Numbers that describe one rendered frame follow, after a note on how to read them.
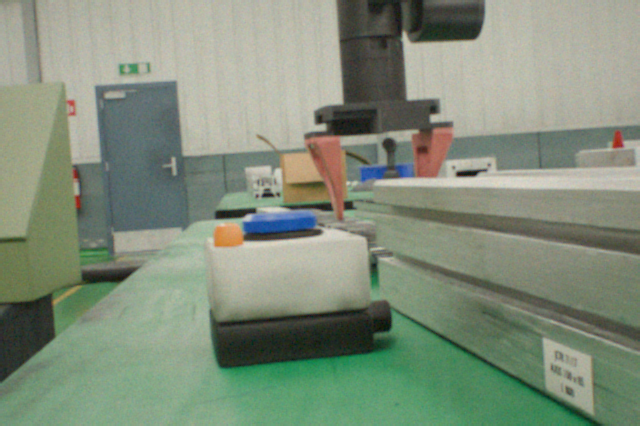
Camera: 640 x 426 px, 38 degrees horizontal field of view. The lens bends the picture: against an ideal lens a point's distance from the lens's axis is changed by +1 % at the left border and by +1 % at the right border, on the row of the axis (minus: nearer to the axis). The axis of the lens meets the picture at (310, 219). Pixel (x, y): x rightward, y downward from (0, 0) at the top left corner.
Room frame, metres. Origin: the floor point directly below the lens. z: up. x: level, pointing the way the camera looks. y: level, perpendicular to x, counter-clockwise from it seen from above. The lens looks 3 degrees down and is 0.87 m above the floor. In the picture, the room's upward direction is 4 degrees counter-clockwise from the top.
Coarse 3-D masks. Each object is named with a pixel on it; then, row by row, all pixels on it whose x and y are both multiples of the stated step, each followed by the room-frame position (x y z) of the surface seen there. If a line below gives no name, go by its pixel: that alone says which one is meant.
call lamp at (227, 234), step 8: (224, 224) 0.46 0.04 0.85; (232, 224) 0.46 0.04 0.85; (216, 232) 0.46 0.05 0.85; (224, 232) 0.46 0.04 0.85; (232, 232) 0.46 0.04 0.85; (240, 232) 0.46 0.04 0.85; (216, 240) 0.46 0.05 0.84; (224, 240) 0.46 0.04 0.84; (232, 240) 0.46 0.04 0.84; (240, 240) 0.46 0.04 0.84
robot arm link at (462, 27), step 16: (368, 0) 0.77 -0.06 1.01; (384, 0) 0.77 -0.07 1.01; (400, 0) 0.78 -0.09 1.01; (432, 0) 0.81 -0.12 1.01; (448, 0) 0.81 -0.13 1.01; (464, 0) 0.82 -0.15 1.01; (480, 0) 0.82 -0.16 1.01; (432, 16) 0.81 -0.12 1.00; (448, 16) 0.82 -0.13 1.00; (464, 16) 0.82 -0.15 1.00; (480, 16) 0.82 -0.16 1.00; (416, 32) 0.83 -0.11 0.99; (432, 32) 0.82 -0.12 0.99; (448, 32) 0.83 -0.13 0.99; (464, 32) 0.83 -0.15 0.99; (480, 32) 0.83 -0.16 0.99
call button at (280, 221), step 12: (252, 216) 0.49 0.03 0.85; (264, 216) 0.48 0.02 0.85; (276, 216) 0.48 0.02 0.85; (288, 216) 0.48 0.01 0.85; (300, 216) 0.49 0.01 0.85; (312, 216) 0.49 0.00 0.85; (252, 228) 0.49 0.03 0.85; (264, 228) 0.48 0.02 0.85; (276, 228) 0.48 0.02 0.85; (288, 228) 0.48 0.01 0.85; (300, 228) 0.48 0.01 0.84
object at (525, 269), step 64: (384, 192) 0.60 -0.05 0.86; (448, 192) 0.46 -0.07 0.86; (512, 192) 0.38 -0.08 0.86; (576, 192) 0.32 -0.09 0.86; (448, 256) 0.47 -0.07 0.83; (512, 256) 0.38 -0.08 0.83; (576, 256) 0.32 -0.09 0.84; (448, 320) 0.48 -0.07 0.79; (512, 320) 0.39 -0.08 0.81; (576, 320) 0.35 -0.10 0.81; (576, 384) 0.33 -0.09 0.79
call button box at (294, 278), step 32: (224, 256) 0.46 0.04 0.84; (256, 256) 0.46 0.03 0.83; (288, 256) 0.46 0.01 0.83; (320, 256) 0.46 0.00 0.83; (352, 256) 0.47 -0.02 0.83; (224, 288) 0.46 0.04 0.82; (256, 288) 0.46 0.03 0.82; (288, 288) 0.46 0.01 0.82; (320, 288) 0.46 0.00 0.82; (352, 288) 0.47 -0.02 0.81; (224, 320) 0.46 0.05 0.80; (256, 320) 0.46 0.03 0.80; (288, 320) 0.46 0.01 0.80; (320, 320) 0.46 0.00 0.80; (352, 320) 0.47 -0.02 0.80; (384, 320) 0.50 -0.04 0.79; (224, 352) 0.46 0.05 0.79; (256, 352) 0.46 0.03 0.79; (288, 352) 0.46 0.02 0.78; (320, 352) 0.46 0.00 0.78; (352, 352) 0.47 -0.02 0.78
